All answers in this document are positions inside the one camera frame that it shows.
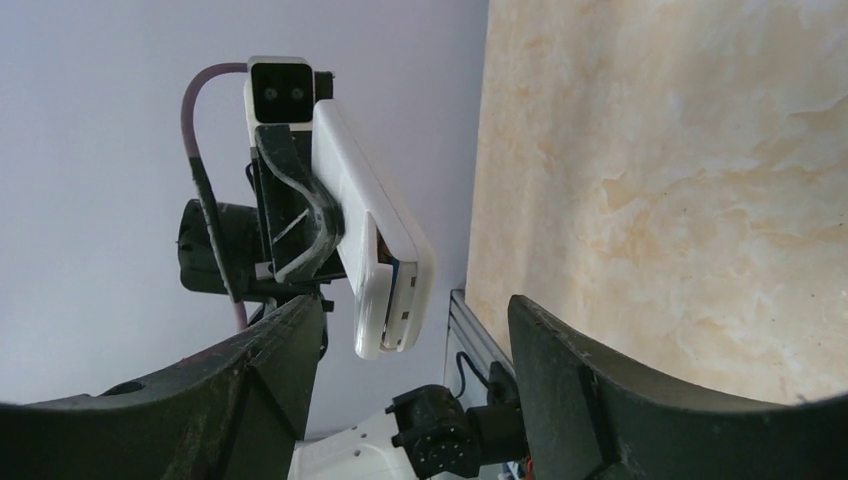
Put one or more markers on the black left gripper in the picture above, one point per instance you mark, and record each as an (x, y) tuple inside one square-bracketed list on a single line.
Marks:
[(300, 224)]

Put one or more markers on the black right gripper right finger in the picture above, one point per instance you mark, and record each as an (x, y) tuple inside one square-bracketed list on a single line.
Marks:
[(591, 412)]

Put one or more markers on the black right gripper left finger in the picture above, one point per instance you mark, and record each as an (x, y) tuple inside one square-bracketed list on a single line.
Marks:
[(232, 411)]

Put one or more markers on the grey remote control with buttons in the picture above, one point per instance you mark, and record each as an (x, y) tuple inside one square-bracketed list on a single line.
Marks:
[(378, 225)]

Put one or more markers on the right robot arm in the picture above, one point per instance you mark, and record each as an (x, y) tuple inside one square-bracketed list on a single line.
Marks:
[(421, 434)]

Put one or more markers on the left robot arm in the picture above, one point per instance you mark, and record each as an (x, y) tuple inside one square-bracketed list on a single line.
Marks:
[(217, 243)]

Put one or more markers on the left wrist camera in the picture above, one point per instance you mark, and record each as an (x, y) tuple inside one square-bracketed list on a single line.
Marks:
[(284, 90)]

